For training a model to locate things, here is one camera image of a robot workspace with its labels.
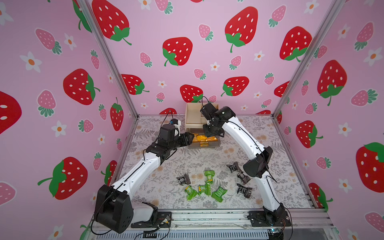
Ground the orange cookie packet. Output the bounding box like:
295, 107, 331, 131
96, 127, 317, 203
205, 136, 218, 142
193, 135, 207, 143

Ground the green cookie packet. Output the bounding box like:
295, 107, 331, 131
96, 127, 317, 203
211, 186, 227, 203
204, 170, 215, 184
198, 183, 212, 196
185, 186, 198, 201

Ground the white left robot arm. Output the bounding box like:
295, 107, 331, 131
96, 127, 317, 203
93, 119, 194, 234

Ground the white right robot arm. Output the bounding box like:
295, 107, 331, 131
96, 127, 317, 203
200, 102, 292, 227

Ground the cream drawer organizer cabinet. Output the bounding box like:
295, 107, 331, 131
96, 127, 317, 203
185, 103, 207, 135

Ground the black checkered cookie packet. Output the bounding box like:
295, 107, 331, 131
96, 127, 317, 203
237, 172, 251, 185
237, 184, 253, 199
177, 173, 191, 186
227, 162, 241, 173

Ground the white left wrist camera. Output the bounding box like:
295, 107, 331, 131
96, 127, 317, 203
169, 119, 182, 130

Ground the aluminium corner post left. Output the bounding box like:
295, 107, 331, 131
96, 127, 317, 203
76, 0, 139, 119

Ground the aluminium corner post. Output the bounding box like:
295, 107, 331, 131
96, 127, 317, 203
76, 0, 139, 119
272, 0, 347, 118

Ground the aluminium corner post right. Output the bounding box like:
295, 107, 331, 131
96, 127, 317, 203
272, 0, 347, 118

